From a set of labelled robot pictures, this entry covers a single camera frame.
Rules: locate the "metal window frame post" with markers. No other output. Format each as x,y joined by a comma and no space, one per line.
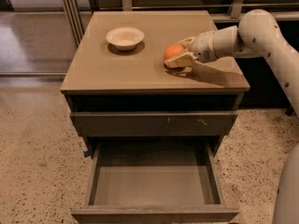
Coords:
72,13

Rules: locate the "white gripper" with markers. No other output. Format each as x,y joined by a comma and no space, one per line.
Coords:
203,47

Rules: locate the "grey top drawer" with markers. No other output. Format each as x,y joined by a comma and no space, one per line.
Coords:
153,124

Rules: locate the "white bowl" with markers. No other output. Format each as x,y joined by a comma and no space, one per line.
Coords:
125,38

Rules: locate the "blue tape piece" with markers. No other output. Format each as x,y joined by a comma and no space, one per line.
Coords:
86,154

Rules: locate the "grey drawer cabinet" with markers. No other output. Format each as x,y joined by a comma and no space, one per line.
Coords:
102,78

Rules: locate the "orange fruit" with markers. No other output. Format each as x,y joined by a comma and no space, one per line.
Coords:
172,51

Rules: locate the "grey open middle drawer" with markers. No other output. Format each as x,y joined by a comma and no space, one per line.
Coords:
154,183

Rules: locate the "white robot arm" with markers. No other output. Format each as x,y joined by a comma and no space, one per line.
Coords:
256,35

